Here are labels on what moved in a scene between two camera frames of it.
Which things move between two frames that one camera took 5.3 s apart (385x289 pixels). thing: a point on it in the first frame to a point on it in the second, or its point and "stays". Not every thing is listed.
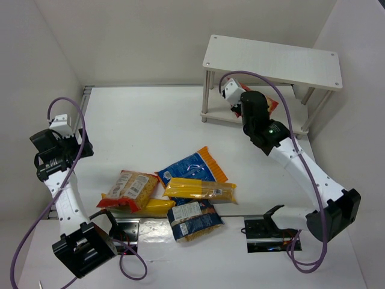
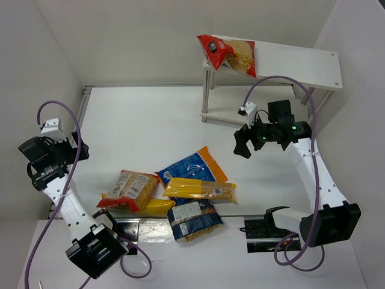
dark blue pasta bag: [192, 219] stays
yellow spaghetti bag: [216, 192] stays
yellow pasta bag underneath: [156, 207] stays
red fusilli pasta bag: [272, 103] to [239, 55]
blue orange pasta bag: [200, 166] stays
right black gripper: [238, 108] to [252, 136]
